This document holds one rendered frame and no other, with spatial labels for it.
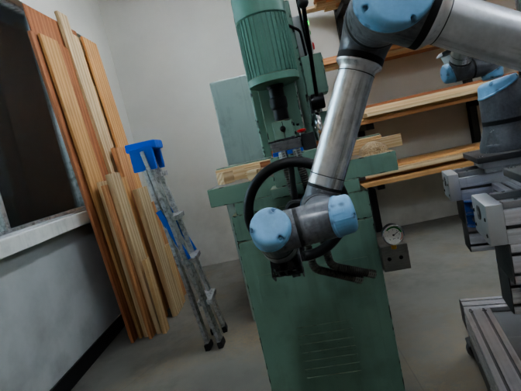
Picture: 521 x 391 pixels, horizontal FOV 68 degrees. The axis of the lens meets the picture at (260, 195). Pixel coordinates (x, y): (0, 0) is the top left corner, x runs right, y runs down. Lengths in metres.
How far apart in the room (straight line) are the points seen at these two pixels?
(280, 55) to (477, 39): 0.71
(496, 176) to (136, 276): 1.99
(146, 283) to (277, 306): 1.39
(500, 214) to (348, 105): 0.39
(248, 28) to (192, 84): 2.44
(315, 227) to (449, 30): 0.39
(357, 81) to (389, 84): 3.01
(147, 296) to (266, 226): 1.96
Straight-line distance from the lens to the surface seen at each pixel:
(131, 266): 2.54
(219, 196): 1.26
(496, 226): 0.96
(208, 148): 3.71
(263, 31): 1.35
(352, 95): 0.83
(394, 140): 1.41
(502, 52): 0.79
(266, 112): 1.48
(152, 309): 2.62
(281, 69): 1.33
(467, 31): 0.76
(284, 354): 1.41
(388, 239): 1.22
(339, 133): 0.82
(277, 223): 0.68
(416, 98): 3.40
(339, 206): 0.71
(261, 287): 1.32
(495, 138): 1.46
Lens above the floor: 0.99
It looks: 7 degrees down
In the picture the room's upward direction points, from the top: 13 degrees counter-clockwise
